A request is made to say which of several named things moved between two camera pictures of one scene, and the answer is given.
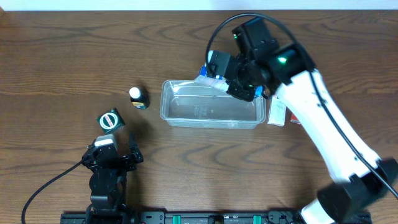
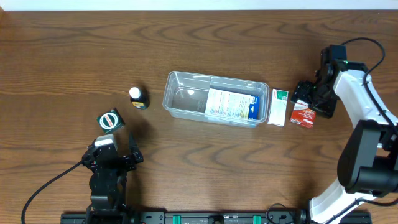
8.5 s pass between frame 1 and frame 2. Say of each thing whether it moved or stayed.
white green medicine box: stayed
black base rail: stayed
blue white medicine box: moved
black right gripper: moved
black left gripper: stayed
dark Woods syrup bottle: stayed
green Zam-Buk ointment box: stayed
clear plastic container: moved
